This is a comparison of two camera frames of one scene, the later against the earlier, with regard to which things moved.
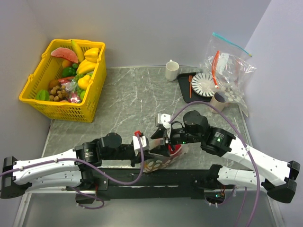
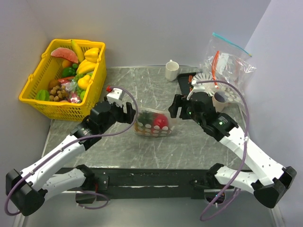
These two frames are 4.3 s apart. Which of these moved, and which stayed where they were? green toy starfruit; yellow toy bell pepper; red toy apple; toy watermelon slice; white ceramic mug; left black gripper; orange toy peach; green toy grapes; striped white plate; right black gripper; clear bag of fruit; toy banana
Moved: red toy apple; clear bag of fruit; right black gripper; left black gripper
Stayed: toy watermelon slice; striped white plate; green toy starfruit; green toy grapes; white ceramic mug; toy banana; orange toy peach; yellow toy bell pepper
